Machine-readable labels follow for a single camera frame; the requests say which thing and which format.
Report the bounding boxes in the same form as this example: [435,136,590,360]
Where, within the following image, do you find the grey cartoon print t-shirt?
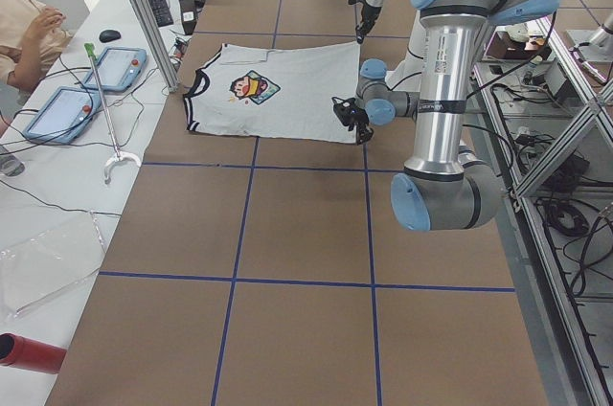
[184,42,360,144]

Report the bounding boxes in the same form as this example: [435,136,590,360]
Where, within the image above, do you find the near blue teach pendant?
[23,87,102,145]

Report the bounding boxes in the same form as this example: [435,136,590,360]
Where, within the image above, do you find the far blue teach pendant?
[84,43,148,93]

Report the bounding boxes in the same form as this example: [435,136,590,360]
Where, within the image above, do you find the black keyboard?
[148,0,173,27]

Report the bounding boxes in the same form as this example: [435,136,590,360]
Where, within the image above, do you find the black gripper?
[331,97,374,145]
[348,0,381,44]

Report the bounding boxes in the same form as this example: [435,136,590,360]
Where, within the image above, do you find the black computer mouse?
[99,30,122,43]

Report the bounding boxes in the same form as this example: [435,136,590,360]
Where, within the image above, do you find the red cylinder bottle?
[1,333,67,374]

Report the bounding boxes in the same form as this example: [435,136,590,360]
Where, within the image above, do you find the reacher grabber stick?
[84,42,142,185]

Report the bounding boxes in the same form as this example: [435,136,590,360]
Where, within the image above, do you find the aluminium frame post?
[129,0,178,93]

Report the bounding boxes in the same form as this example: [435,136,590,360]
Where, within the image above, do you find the blue teach pendant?
[23,87,102,145]
[84,43,148,93]

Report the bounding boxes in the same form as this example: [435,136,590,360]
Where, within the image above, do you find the seated person beige clothes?
[1,0,73,94]

